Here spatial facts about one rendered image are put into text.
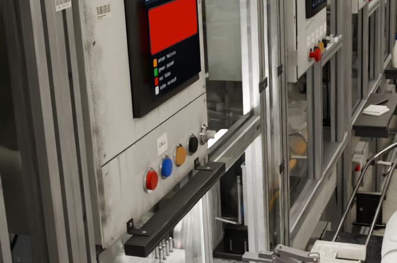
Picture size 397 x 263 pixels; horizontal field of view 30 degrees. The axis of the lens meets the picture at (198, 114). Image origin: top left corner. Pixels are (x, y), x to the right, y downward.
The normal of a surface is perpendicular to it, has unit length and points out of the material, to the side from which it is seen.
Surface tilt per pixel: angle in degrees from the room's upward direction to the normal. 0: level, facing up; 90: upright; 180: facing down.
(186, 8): 90
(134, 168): 90
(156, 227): 0
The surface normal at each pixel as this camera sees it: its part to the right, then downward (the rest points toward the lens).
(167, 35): 0.94, 0.05
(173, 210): -0.05, -0.96
